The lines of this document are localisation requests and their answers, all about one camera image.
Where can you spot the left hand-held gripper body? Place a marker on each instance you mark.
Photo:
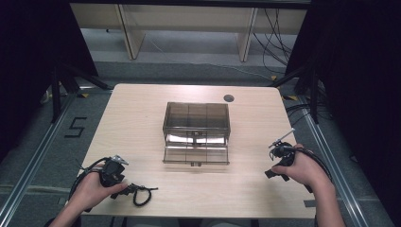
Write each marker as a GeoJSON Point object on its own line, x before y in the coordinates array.
{"type": "Point", "coordinates": [111, 171]}

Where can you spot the yellow black floor tape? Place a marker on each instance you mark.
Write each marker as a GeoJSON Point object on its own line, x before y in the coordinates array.
{"type": "Point", "coordinates": [273, 77]}
{"type": "Point", "coordinates": [290, 98]}

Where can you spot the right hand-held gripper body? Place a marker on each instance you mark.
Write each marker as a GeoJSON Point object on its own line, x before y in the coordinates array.
{"type": "Point", "coordinates": [283, 153]}

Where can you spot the clear brown drawer box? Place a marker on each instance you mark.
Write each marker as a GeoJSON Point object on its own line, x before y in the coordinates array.
{"type": "Point", "coordinates": [196, 121]}

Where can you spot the person's left hand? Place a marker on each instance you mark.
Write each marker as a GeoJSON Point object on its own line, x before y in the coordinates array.
{"type": "Point", "coordinates": [91, 190]}

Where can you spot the black metal stand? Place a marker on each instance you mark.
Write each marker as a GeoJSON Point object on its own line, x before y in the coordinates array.
{"type": "Point", "coordinates": [58, 94]}
{"type": "Point", "coordinates": [312, 94]}

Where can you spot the dark curtain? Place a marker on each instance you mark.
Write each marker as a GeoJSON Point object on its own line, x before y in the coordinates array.
{"type": "Point", "coordinates": [34, 63]}
{"type": "Point", "coordinates": [362, 94]}

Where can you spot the aluminium floor rail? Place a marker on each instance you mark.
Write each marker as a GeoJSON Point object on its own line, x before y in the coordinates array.
{"type": "Point", "coordinates": [334, 170]}
{"type": "Point", "coordinates": [30, 171]}

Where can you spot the person's right hand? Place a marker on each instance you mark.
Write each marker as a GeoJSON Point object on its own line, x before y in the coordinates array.
{"type": "Point", "coordinates": [304, 168]}

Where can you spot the clear brown drawer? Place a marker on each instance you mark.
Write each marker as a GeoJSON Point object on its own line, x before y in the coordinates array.
{"type": "Point", "coordinates": [196, 155]}

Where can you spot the beige wooden desk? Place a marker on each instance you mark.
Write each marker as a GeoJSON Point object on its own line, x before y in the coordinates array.
{"type": "Point", "coordinates": [189, 19]}

